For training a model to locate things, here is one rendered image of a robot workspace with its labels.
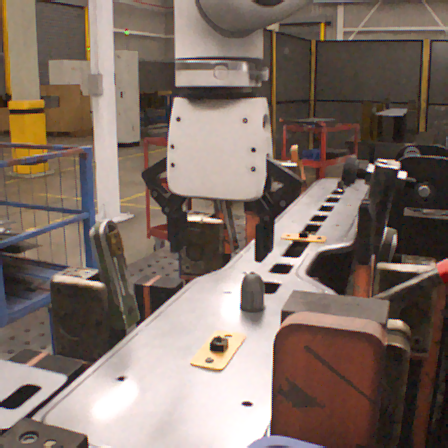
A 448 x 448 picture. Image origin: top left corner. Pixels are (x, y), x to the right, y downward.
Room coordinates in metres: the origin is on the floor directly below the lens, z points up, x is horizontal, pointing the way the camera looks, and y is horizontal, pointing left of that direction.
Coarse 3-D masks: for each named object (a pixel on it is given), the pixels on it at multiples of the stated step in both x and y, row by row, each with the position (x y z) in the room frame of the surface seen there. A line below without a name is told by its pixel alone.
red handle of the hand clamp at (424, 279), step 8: (440, 264) 0.45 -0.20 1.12; (424, 272) 0.47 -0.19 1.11; (432, 272) 0.46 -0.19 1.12; (440, 272) 0.45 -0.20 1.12; (408, 280) 0.47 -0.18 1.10; (416, 280) 0.46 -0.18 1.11; (424, 280) 0.45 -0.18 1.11; (432, 280) 0.45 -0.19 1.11; (440, 280) 0.45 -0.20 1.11; (392, 288) 0.47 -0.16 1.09; (400, 288) 0.46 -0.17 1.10; (408, 288) 0.46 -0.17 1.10; (416, 288) 0.46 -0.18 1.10; (424, 288) 0.45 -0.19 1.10; (432, 288) 0.45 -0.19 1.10; (376, 296) 0.48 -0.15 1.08; (384, 296) 0.47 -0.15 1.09; (392, 296) 0.46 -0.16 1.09; (400, 296) 0.46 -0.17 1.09; (408, 296) 0.46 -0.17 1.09; (392, 304) 0.46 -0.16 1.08
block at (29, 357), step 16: (32, 352) 0.56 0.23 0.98; (48, 352) 0.56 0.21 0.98; (48, 368) 0.52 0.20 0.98; (64, 368) 0.52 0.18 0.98; (80, 368) 0.53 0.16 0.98; (32, 384) 0.49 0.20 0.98; (64, 384) 0.50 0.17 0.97; (16, 400) 0.50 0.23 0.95; (48, 400) 0.48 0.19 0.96; (32, 416) 0.49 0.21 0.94
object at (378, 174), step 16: (352, 160) 0.48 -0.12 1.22; (352, 176) 0.48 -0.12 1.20; (368, 176) 0.47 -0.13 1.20; (384, 176) 0.46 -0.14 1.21; (400, 176) 0.47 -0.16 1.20; (384, 192) 0.46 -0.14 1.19; (384, 208) 0.46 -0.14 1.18; (384, 224) 0.46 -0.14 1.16; (352, 272) 0.47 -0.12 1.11; (352, 288) 0.47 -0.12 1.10
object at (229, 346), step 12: (216, 336) 0.54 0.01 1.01; (228, 336) 0.56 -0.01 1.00; (240, 336) 0.56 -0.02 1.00; (204, 348) 0.53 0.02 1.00; (216, 348) 0.52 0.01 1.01; (228, 348) 0.53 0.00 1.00; (192, 360) 0.50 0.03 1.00; (204, 360) 0.50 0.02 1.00; (216, 360) 0.50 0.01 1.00; (228, 360) 0.50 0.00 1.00
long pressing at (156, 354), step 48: (288, 240) 0.96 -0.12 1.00; (336, 240) 0.96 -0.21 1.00; (192, 288) 0.71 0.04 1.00; (288, 288) 0.71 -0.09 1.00; (144, 336) 0.56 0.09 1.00; (192, 336) 0.56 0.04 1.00; (96, 384) 0.46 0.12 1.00; (144, 384) 0.46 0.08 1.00; (192, 384) 0.46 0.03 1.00; (240, 384) 0.46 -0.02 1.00; (96, 432) 0.38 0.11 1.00; (144, 432) 0.38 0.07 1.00; (192, 432) 0.38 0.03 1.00; (240, 432) 0.38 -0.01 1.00
